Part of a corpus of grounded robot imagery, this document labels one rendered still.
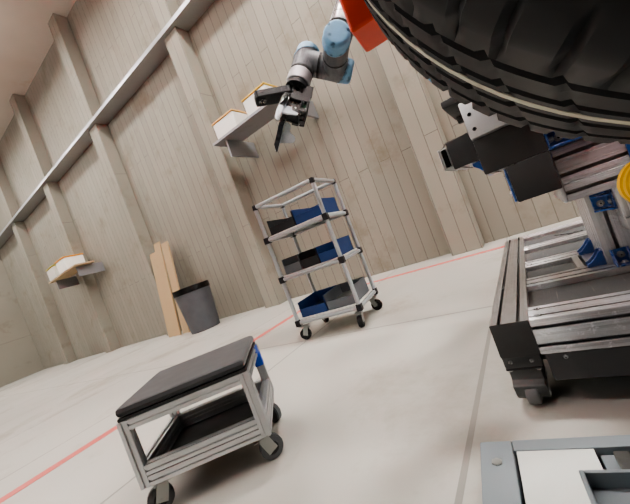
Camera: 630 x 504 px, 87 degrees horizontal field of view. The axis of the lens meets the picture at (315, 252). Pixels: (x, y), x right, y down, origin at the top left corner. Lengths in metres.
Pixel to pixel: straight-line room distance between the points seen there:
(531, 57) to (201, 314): 5.31
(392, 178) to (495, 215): 1.15
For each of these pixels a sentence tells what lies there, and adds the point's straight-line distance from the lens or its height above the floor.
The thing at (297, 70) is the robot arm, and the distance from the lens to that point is 1.14.
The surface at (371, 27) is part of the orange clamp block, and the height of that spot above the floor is 0.81.
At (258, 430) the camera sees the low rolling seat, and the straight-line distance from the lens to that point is 1.14.
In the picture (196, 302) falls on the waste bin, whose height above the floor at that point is 0.45.
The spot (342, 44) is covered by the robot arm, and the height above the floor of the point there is 1.05.
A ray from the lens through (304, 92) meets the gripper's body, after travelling 1.12.
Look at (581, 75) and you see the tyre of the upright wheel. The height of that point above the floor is 0.61.
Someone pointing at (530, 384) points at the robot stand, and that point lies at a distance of 1.04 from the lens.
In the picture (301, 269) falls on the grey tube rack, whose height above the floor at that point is 0.47.
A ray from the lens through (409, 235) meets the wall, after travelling 4.00.
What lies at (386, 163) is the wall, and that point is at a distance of 4.03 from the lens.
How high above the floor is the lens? 0.57
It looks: level
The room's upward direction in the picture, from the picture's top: 21 degrees counter-clockwise
